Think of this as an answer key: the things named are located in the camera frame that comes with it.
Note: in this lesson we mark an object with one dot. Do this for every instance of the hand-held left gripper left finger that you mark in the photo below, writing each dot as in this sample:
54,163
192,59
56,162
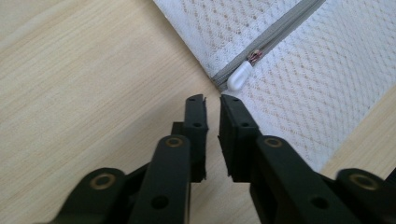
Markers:
196,137

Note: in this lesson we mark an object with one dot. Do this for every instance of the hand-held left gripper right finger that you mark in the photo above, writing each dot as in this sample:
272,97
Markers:
238,140

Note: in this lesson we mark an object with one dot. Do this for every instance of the white zipper pull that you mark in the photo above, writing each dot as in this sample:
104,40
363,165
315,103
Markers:
238,77

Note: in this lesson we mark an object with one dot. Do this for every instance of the white mesh laundry bag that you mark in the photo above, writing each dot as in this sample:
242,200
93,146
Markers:
311,93

